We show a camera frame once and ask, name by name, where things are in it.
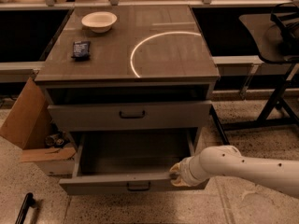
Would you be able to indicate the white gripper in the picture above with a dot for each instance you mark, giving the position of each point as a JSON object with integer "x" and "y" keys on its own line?
{"x": 186, "y": 173}

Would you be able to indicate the grey drawer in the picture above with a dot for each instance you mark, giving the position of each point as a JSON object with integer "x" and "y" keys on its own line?
{"x": 127, "y": 161}
{"x": 133, "y": 116}

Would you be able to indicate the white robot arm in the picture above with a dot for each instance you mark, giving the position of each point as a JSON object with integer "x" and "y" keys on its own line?
{"x": 279, "y": 175}

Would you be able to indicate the grey drawer cabinet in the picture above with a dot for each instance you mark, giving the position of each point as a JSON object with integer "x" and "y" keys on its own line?
{"x": 150, "y": 55}

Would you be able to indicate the open cardboard box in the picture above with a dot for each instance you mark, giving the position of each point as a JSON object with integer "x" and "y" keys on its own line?
{"x": 27, "y": 126}

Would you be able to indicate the black side table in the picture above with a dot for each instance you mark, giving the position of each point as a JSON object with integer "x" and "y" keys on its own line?
{"x": 276, "y": 37}

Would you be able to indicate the cans in box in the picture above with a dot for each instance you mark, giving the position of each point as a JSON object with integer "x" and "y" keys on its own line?
{"x": 56, "y": 140}

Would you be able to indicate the black bar on floor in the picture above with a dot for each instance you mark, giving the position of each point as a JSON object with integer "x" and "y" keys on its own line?
{"x": 27, "y": 203}

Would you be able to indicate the dark snack packet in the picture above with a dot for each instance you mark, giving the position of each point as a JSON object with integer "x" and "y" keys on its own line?
{"x": 81, "y": 50}

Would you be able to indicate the white bowl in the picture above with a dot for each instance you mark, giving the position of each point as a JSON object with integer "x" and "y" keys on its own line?
{"x": 99, "y": 22}

